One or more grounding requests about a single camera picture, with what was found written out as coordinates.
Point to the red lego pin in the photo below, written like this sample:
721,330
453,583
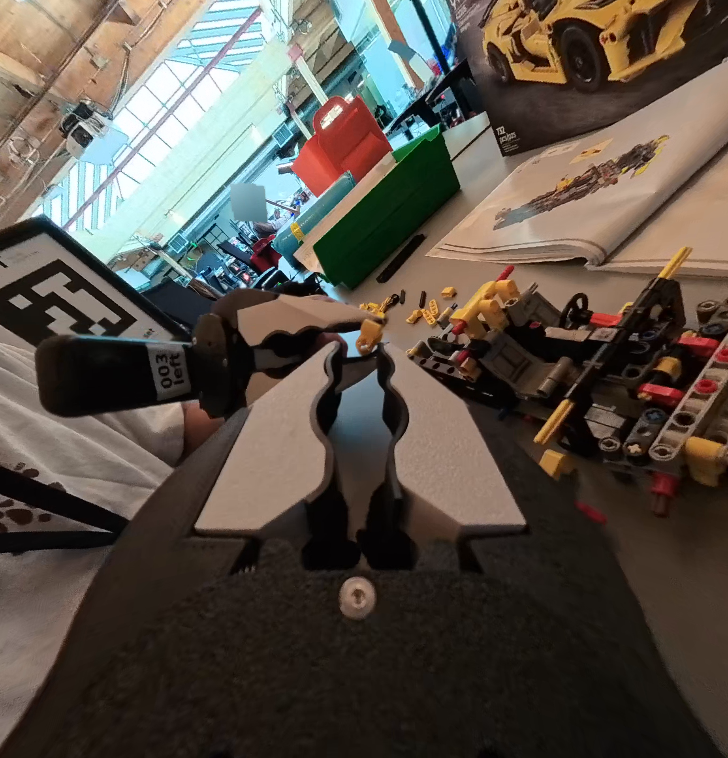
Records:
592,513

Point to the lego set box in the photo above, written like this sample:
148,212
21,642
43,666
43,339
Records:
577,100

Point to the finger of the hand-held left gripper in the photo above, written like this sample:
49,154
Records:
304,314
266,379

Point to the green plastic bin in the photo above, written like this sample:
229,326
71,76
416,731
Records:
399,207

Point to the loose yellow lego beams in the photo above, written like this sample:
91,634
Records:
432,308

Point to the teal roll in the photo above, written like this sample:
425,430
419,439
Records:
310,219

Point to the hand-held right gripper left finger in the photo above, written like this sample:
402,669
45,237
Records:
263,468

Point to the lego instruction booklet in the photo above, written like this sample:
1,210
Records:
666,195

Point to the black office chair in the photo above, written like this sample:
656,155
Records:
186,299

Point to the square code card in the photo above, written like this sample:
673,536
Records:
73,284

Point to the person's left forearm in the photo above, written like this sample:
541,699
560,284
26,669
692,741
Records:
201,429

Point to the paper sheets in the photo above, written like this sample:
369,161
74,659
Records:
307,254

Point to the orange bag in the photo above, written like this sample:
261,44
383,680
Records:
340,142

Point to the black floor lamp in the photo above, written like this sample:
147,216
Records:
432,35

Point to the ceiling mounted camera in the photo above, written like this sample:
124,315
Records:
82,127

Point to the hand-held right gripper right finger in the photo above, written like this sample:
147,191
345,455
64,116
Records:
452,468

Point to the lego car model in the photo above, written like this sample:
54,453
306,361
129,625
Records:
577,367

